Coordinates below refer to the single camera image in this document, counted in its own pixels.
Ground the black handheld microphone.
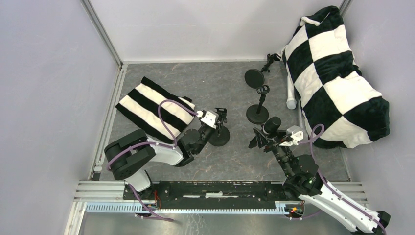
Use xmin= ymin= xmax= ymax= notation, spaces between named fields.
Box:
xmin=262 ymin=116 xmax=281 ymax=135

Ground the black mic stand with clip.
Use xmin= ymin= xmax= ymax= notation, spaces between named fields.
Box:
xmin=208 ymin=108 xmax=230 ymax=147

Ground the tipped black mic stand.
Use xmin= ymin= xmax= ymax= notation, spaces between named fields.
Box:
xmin=244 ymin=53 xmax=282 ymax=89

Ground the grey tube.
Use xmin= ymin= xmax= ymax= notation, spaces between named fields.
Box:
xmin=297 ymin=107 xmax=305 ymax=129

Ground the white tube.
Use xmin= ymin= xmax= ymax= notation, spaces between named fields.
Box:
xmin=286 ymin=65 xmax=297 ymax=110

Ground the black white striped towel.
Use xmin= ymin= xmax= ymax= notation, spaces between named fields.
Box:
xmin=115 ymin=77 xmax=195 ymax=144

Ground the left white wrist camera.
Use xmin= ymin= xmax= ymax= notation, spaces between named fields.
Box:
xmin=196 ymin=110 xmax=219 ymax=129

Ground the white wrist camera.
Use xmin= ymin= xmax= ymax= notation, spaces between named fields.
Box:
xmin=280 ymin=126 xmax=305 ymax=146
xmin=196 ymin=110 xmax=219 ymax=129

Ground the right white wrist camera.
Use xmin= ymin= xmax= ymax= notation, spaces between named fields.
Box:
xmin=280 ymin=126 xmax=305 ymax=146

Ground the black mic stand ring holder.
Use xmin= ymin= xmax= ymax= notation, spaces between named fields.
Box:
xmin=246 ymin=85 xmax=270 ymax=124

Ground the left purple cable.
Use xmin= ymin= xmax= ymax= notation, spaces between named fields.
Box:
xmin=105 ymin=99 xmax=199 ymax=222

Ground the purple cable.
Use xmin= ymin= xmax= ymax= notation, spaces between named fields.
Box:
xmin=298 ymin=123 xmax=388 ymax=235
xmin=105 ymin=99 xmax=199 ymax=222

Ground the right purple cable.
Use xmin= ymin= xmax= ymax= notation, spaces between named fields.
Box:
xmin=298 ymin=123 xmax=388 ymax=235

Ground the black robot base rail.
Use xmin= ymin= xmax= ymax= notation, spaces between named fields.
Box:
xmin=138 ymin=181 xmax=305 ymax=210

